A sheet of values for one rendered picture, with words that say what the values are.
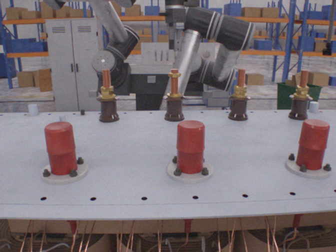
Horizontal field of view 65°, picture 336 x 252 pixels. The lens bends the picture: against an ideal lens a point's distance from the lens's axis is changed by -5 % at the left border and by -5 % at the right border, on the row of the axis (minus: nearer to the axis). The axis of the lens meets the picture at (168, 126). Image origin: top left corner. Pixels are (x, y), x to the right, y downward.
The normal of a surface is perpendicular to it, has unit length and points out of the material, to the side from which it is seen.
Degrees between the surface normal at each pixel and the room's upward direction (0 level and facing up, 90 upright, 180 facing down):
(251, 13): 90
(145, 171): 0
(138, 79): 90
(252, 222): 90
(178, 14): 90
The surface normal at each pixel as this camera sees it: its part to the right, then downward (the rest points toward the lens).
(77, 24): 0.04, 0.33
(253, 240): -0.84, 0.18
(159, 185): 0.00, -0.94
